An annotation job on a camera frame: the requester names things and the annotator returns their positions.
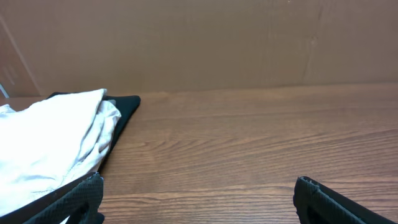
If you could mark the beige shorts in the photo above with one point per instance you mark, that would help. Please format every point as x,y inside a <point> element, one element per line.
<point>25,175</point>

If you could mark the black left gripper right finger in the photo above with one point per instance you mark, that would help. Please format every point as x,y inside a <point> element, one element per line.
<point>317,204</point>

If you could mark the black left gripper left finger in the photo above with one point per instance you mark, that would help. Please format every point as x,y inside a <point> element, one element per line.
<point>76,202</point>

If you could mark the black folded garment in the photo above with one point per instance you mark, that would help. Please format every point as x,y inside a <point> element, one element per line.
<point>124,112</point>

